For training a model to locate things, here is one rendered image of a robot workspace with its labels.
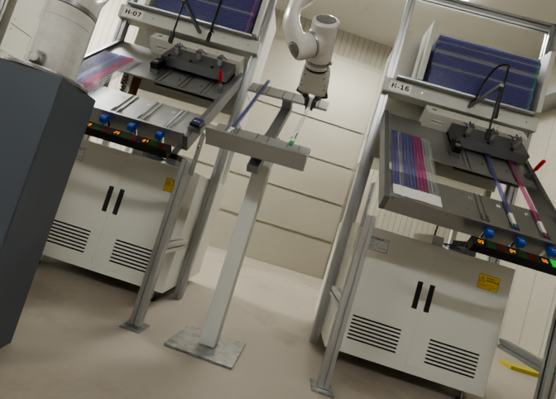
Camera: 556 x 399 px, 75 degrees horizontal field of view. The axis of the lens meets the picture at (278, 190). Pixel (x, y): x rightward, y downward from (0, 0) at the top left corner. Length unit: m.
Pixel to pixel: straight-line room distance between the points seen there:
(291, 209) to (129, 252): 2.73
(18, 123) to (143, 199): 0.83
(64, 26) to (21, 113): 0.24
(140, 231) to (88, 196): 0.29
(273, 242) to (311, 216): 0.54
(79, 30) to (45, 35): 0.08
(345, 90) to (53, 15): 3.81
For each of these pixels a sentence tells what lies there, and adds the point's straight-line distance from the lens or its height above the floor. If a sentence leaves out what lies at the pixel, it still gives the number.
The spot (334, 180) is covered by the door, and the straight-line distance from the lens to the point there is 4.33.
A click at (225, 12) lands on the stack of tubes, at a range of 2.09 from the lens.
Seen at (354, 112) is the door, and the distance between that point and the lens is 4.54.
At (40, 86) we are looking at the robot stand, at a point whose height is 0.66.
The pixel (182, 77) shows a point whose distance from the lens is 1.88.
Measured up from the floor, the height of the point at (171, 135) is 0.71.
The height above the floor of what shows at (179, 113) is 0.82.
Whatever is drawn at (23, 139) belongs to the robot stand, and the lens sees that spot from 1.02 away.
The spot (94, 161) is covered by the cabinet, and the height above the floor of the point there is 0.54.
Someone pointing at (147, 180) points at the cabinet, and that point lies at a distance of 1.75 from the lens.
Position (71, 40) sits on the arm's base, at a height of 0.80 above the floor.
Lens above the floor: 0.53
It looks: 4 degrees up
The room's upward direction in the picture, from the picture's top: 17 degrees clockwise
